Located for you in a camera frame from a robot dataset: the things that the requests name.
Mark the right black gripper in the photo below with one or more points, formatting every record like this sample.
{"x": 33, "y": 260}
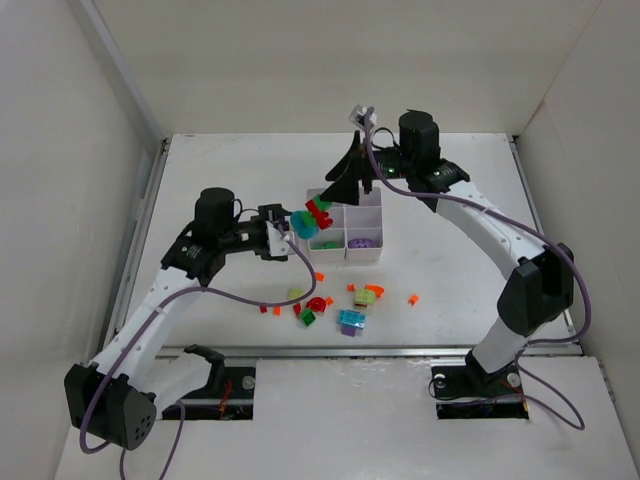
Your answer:
{"x": 366, "y": 163}

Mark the teal round lego piece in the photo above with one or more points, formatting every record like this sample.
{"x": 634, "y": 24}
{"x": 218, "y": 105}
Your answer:
{"x": 304, "y": 224}

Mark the purple lego block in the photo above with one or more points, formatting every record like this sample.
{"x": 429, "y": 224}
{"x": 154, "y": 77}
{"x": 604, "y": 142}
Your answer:
{"x": 361, "y": 243}

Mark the green lego brick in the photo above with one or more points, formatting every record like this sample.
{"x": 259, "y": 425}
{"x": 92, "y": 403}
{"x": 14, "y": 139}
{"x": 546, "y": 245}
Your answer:
{"x": 330, "y": 245}
{"x": 307, "y": 317}

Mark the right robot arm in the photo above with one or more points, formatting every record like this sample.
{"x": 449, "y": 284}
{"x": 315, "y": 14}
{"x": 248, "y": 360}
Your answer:
{"x": 539, "y": 278}

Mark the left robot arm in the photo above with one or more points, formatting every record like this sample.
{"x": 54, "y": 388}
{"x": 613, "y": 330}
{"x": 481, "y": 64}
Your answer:
{"x": 117, "y": 397}

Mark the right white compartment tray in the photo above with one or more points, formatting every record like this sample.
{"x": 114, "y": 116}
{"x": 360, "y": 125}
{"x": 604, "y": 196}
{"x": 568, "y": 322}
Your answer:
{"x": 365, "y": 221}

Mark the white compartment tray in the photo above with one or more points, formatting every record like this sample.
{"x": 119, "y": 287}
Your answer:
{"x": 336, "y": 233}
{"x": 365, "y": 221}

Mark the left white compartment tray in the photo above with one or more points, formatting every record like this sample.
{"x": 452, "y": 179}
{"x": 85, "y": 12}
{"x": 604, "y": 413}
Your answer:
{"x": 336, "y": 233}

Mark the red dome lego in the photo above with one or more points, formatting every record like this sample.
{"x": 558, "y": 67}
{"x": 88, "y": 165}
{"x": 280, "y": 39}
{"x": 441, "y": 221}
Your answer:
{"x": 317, "y": 305}

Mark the orange teardrop lego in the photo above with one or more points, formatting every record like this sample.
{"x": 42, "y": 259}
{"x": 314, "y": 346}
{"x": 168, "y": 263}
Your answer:
{"x": 377, "y": 291}

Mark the lime pink lego brick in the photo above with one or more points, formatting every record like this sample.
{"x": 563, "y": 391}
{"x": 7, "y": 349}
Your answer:
{"x": 364, "y": 298}

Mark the blue lego brick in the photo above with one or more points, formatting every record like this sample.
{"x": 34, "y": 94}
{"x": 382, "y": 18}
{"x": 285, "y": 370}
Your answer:
{"x": 352, "y": 319}

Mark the purple lego under blue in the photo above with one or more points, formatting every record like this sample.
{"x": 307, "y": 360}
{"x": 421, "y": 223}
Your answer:
{"x": 351, "y": 330}

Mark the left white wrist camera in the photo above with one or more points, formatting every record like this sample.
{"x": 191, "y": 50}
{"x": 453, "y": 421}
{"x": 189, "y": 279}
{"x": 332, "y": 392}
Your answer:
{"x": 278, "y": 240}

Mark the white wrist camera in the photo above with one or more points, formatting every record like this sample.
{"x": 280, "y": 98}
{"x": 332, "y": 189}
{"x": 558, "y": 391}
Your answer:
{"x": 359, "y": 116}
{"x": 278, "y": 240}

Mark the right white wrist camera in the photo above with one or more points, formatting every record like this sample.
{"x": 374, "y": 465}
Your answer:
{"x": 359, "y": 116}

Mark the metal rail front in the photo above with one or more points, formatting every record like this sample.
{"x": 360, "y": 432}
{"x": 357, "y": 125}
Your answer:
{"x": 364, "y": 352}

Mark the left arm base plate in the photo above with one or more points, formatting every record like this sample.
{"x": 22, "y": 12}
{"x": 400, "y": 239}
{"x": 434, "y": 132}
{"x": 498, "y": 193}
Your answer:
{"x": 228, "y": 395}

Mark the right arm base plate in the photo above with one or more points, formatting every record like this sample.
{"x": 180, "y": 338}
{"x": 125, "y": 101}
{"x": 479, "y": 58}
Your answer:
{"x": 458, "y": 398}

